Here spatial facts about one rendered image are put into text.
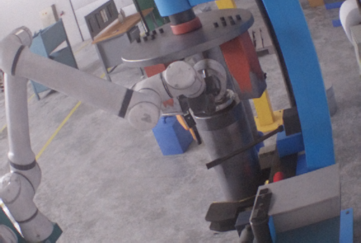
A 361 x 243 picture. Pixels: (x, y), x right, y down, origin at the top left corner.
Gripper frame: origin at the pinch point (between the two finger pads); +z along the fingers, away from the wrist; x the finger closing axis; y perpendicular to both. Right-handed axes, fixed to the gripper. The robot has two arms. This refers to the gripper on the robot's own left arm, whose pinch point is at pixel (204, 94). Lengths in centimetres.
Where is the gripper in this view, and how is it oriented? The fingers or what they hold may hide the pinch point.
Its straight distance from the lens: 178.5
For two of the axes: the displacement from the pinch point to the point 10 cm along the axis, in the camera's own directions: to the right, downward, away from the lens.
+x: -9.3, 2.9, 2.2
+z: 2.8, 1.7, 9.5
